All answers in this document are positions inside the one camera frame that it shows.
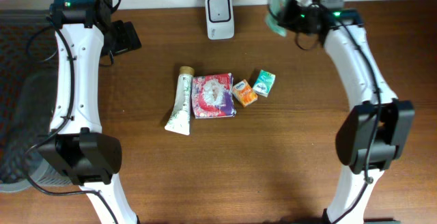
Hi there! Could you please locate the grey plastic mesh basket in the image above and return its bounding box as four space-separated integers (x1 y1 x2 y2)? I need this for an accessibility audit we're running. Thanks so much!
1 10 71 193

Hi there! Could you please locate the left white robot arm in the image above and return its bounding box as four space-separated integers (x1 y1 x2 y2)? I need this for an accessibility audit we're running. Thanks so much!
33 0 141 223

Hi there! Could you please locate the right black cable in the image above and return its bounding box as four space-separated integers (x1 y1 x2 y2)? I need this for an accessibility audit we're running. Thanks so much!
266 0 383 224

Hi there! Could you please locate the white barcode scanner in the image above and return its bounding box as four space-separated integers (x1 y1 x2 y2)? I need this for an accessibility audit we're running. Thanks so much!
205 0 235 40

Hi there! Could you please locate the teal small tissue pack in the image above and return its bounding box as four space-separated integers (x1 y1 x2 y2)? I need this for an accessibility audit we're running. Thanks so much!
253 70 276 97

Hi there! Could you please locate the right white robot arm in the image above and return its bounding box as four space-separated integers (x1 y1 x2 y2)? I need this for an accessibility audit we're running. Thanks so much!
278 0 415 223

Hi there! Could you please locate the orange small tissue pack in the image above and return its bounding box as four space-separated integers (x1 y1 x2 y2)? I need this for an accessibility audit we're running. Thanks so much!
232 79 257 107

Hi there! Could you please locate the white bamboo print tube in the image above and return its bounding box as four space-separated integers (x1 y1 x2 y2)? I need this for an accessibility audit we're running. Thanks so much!
165 66 195 135

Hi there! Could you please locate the mint green wipes pack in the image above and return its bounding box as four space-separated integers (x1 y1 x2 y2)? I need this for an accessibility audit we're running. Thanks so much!
265 0 291 37

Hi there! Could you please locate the red purple tissue pack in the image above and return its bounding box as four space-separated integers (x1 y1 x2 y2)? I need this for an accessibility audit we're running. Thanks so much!
191 73 236 119

